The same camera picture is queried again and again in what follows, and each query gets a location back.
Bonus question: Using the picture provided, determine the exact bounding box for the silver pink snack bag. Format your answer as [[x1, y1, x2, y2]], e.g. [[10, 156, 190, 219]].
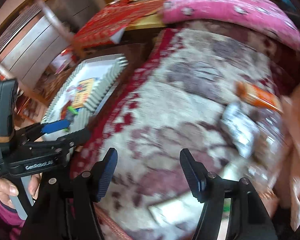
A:
[[221, 102, 260, 159]]

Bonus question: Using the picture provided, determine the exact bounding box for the dark green snack packet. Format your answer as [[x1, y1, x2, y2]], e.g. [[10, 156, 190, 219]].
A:
[[65, 106, 78, 124]]

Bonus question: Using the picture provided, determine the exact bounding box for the red gold embroidered cloth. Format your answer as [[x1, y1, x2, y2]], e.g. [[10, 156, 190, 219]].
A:
[[71, 0, 167, 50]]

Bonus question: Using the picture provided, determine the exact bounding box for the wooden chair frame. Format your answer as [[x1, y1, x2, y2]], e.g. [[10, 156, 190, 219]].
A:
[[36, 0, 74, 43]]

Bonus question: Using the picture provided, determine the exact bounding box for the pink penguin print quilt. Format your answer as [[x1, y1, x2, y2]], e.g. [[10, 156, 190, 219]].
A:
[[161, 0, 300, 51]]

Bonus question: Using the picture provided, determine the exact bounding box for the yellow cracker packet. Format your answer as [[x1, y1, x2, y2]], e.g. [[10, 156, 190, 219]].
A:
[[71, 77, 99, 109]]

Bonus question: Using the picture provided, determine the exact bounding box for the peach pink towel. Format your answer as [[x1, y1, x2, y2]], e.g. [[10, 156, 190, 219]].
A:
[[275, 84, 300, 231]]

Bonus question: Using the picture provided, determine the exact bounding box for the green striped white tray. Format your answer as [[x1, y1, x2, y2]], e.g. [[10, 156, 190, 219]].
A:
[[42, 54, 128, 141]]

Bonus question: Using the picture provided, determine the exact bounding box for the floral red cream blanket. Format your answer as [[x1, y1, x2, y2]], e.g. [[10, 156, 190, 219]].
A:
[[72, 21, 299, 239]]

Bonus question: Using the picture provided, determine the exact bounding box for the orange snack packet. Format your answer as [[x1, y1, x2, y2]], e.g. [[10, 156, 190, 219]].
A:
[[236, 82, 282, 113]]

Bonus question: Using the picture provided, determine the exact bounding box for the clear bag of nuts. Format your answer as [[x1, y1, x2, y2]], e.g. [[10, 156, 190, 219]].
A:
[[252, 107, 291, 170]]

